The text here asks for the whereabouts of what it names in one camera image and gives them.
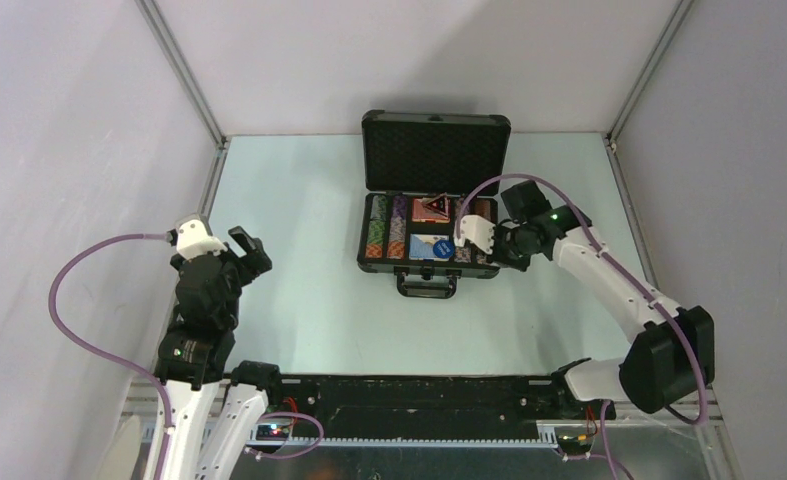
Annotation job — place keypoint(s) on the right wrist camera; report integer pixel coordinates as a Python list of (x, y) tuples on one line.
[(477, 231)]

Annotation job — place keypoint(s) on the triangular dealer button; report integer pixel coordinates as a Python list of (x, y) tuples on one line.
[(438, 205)]

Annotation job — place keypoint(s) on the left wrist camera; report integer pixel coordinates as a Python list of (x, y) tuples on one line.
[(192, 237)]

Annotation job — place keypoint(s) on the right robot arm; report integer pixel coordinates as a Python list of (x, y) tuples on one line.
[(670, 360)]

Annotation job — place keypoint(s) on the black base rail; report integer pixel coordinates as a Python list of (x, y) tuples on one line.
[(431, 408)]

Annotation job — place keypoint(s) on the purple chip stack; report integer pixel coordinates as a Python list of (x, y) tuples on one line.
[(399, 211)]

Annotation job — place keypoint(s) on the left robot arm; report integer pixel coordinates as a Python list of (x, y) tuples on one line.
[(208, 412)]

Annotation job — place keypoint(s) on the blue playing card box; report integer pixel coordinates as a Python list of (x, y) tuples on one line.
[(420, 246)]

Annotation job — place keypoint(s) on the blue round button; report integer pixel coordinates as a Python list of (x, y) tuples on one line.
[(443, 249)]

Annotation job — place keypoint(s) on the green blue chip stack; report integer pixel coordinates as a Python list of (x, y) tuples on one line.
[(378, 209)]

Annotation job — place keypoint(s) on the black poker set case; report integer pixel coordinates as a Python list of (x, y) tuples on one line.
[(423, 155)]

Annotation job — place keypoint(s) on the red playing card box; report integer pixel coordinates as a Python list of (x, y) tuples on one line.
[(420, 215)]

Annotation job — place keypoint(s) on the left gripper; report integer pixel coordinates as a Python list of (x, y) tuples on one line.
[(255, 259)]

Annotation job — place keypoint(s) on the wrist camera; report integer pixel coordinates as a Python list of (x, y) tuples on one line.
[(192, 237), (477, 231)]

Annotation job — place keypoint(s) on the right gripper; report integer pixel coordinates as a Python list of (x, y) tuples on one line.
[(520, 264)]

